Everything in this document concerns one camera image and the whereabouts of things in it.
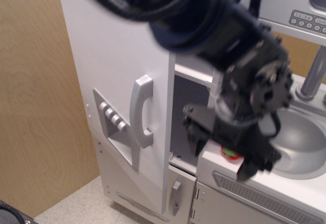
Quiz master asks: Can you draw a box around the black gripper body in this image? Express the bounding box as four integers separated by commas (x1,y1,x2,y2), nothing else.
183,95,282,171

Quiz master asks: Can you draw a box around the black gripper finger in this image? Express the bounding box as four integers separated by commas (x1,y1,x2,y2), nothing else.
237,157,262,181
185,124,210,157

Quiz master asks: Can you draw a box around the grey fridge handle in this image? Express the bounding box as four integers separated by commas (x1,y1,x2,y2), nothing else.
129,75,153,149

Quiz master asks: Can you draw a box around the white toy fridge door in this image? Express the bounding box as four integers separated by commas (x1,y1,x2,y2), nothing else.
55,0,176,214

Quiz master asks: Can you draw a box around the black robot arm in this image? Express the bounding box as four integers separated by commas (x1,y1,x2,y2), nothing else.
96,0,293,181

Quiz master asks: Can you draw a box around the red toy strawberry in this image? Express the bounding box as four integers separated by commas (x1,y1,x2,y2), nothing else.
221,146,243,161

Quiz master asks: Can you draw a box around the silver toy sink bowl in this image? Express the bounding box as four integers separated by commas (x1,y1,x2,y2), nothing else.
270,109,325,180

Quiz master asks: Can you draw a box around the white toy kitchen cabinet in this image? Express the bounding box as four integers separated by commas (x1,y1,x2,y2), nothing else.
168,0,326,224

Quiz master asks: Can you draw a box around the white lower freezer door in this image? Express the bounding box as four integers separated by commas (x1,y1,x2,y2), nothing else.
91,131,197,224

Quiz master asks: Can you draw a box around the white oven door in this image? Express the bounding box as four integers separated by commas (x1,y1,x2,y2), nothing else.
189,182,255,224

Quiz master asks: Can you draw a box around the grey oven control panel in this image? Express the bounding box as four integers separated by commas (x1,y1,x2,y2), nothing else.
212,172,324,223

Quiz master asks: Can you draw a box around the grey toy ice dispenser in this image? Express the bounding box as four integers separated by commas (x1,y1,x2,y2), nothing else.
93,89,140,172

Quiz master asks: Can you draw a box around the grey toy faucet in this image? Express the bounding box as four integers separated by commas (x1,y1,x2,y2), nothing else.
295,45,325,101

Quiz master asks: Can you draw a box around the white toy microwave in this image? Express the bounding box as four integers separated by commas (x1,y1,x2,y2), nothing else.
259,0,325,46

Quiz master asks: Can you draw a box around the dark object bottom left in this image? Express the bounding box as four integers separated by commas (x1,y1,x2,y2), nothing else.
1,201,37,224

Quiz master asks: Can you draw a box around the grey lower freezer handle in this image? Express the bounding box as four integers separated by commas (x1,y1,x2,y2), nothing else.
169,180,181,216

